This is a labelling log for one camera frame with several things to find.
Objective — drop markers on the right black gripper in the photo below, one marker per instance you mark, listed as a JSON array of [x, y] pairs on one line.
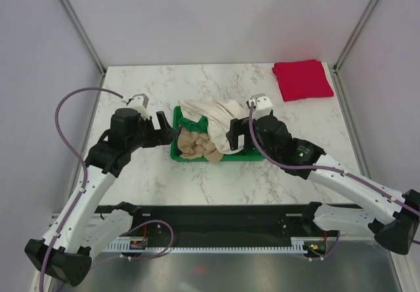
[[237, 126]]

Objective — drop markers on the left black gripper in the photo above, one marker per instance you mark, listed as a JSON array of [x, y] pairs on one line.
[[158, 136]]

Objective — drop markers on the cream t shirt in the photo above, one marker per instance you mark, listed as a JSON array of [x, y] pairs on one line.
[[219, 114]]

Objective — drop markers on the green plastic bin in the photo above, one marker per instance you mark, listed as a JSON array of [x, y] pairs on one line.
[[244, 155]]

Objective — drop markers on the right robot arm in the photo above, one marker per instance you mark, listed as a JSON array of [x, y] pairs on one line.
[[390, 217]]

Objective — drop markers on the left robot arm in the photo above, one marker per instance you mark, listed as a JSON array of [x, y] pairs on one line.
[[67, 250]]

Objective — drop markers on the tan t shirt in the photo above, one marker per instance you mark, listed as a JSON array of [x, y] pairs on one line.
[[194, 145]]

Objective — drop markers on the green t shirt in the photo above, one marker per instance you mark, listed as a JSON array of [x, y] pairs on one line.
[[200, 126]]

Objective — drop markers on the red folded t shirt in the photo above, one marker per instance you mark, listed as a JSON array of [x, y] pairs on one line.
[[301, 80]]

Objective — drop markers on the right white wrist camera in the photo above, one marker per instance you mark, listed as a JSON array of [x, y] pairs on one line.
[[262, 105]]

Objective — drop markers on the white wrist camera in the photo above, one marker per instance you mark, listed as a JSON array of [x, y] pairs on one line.
[[262, 105], [138, 102]]

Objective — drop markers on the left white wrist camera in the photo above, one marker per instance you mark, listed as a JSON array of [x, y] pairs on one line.
[[138, 102]]

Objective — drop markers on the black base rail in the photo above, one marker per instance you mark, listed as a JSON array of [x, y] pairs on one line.
[[219, 225]]

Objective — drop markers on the right aluminium frame post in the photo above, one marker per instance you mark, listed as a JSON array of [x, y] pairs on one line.
[[357, 31]]

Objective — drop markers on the aluminium frame post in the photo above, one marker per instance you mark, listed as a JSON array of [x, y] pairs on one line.
[[81, 32], [357, 31]]

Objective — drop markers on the left aluminium frame post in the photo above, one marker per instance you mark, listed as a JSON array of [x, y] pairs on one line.
[[81, 32]]

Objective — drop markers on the white slotted cable duct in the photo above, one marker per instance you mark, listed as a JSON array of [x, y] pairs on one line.
[[122, 245]]

